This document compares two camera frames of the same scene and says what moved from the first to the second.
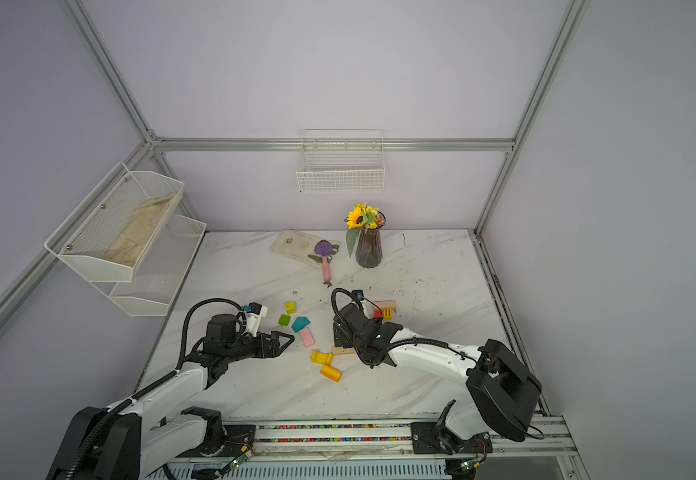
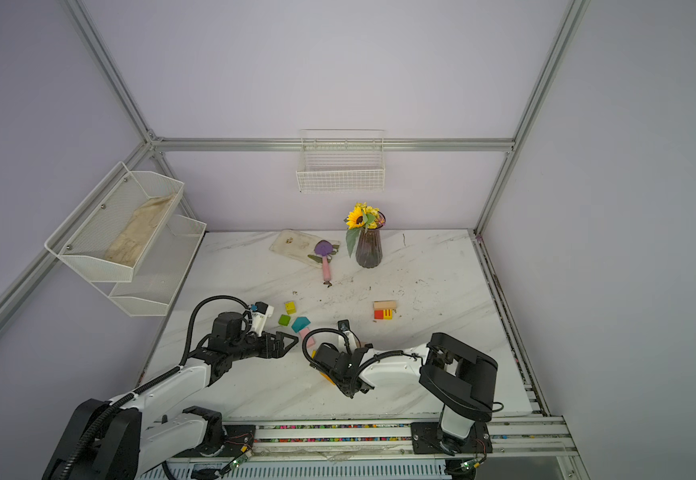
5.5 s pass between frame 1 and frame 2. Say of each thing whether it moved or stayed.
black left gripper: stayed
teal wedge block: stayed
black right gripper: moved
